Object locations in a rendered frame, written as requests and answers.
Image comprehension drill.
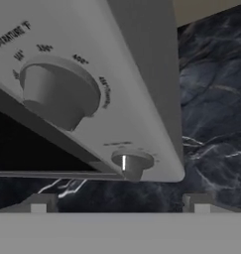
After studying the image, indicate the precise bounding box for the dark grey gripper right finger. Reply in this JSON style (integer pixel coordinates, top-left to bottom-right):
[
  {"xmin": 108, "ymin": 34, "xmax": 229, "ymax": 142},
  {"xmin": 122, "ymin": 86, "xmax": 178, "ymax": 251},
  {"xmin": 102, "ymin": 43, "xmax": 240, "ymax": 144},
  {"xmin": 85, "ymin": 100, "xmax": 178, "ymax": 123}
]
[{"xmin": 181, "ymin": 192, "xmax": 241, "ymax": 213}]

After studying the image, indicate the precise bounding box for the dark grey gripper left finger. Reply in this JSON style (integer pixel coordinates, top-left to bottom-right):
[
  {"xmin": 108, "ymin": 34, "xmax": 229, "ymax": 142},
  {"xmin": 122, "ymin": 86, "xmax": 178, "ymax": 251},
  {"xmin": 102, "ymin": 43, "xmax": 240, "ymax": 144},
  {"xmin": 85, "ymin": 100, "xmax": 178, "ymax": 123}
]
[{"xmin": 0, "ymin": 192, "xmax": 59, "ymax": 213}]

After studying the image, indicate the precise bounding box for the grey timer knob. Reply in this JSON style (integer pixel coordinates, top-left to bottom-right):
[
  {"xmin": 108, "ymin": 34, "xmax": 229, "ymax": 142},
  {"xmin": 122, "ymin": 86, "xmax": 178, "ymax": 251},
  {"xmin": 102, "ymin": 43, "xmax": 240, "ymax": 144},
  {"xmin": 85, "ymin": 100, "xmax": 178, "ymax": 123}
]
[{"xmin": 110, "ymin": 148, "xmax": 155, "ymax": 183}]

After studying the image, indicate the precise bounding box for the grey toaster oven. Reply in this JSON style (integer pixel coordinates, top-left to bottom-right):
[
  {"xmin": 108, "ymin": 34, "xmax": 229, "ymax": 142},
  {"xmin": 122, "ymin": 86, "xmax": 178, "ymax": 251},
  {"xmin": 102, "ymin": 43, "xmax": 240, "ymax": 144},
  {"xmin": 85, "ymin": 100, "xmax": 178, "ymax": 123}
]
[{"xmin": 0, "ymin": 0, "xmax": 186, "ymax": 184}]

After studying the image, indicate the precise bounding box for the grey temperature knob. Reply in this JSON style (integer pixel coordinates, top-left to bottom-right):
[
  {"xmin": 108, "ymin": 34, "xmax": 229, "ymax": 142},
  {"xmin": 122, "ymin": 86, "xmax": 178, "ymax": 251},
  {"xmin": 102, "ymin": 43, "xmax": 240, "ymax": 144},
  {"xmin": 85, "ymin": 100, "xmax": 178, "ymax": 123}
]
[{"xmin": 18, "ymin": 54, "xmax": 102, "ymax": 133}]

